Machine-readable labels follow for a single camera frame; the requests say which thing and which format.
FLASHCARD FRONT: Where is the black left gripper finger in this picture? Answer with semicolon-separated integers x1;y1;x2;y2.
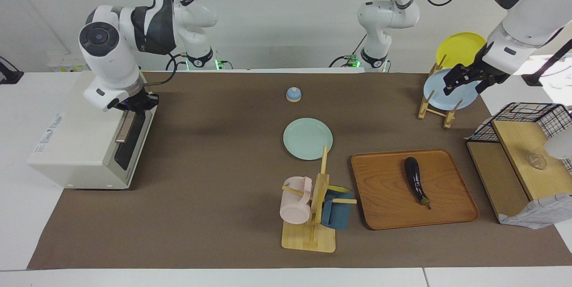
475;79;497;95
443;65;467;97

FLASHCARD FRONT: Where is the glass oven door with handle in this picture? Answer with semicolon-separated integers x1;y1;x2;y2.
109;101;158;185

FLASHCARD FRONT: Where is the dark purple eggplant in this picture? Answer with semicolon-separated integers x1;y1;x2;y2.
404;157;432;211

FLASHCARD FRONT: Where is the mint green plate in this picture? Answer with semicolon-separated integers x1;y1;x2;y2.
283;118;334;161

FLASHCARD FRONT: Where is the cream toaster oven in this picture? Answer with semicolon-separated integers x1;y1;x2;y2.
27;72;158;190

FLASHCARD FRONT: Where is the light blue plate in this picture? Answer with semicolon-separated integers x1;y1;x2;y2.
423;68;479;111

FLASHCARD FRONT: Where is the yellow plate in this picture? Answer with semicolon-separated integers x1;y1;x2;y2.
436;32;488;71

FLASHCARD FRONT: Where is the wooden plate rack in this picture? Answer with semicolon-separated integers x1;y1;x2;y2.
417;55;464;130

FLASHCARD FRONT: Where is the black stand bar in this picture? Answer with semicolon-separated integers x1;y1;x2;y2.
522;39;572;87

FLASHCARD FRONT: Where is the brown table mat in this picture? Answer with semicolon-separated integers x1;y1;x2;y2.
27;72;572;270

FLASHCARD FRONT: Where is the clear drinking glass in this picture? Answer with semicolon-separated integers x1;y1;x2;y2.
529;150;550;170

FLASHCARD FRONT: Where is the white cup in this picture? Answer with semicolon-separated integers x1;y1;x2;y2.
547;132;572;160

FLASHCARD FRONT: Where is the brown wooden tray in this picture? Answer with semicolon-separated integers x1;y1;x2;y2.
351;148;480;231

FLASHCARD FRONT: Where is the white checked cloth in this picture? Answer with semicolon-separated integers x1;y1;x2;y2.
498;193;572;230

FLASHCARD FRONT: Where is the dark blue mug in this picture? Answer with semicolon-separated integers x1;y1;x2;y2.
321;185;354;230

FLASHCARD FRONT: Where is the pink mug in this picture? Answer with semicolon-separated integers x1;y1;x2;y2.
280;176;313;225

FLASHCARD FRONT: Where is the wooden mug tree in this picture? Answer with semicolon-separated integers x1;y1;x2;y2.
282;145;358;253

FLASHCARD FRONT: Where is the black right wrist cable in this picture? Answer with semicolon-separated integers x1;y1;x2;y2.
142;52;180;87

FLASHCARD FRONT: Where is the black right arm base cable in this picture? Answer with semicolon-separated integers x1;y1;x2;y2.
166;52;189;72

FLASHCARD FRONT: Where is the black arm base cable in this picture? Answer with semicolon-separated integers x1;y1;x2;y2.
166;52;189;72
329;34;368;69

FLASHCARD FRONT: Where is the wire basket wooden box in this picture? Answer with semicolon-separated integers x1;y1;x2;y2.
466;119;572;225

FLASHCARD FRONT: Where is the black wire basket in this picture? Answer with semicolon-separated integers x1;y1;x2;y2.
469;102;572;172

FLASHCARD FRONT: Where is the black left arm base cable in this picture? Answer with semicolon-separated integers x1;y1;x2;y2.
329;34;368;69

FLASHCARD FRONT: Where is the black clamp mount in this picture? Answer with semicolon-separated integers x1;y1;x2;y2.
0;56;24;84

